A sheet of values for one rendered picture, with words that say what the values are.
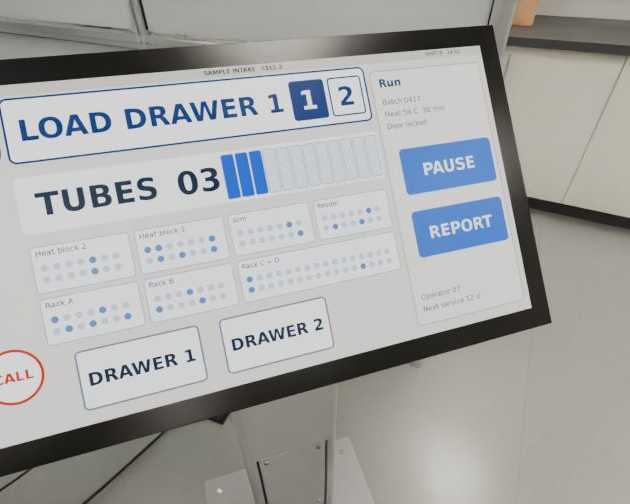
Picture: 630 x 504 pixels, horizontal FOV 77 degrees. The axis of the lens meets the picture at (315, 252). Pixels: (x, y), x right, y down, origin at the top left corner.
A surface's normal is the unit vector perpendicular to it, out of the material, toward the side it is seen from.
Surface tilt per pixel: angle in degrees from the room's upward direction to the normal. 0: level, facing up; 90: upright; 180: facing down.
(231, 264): 50
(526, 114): 90
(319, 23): 90
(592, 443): 0
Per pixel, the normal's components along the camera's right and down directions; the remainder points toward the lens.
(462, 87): 0.22, -0.04
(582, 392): -0.01, -0.78
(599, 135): -0.44, 0.56
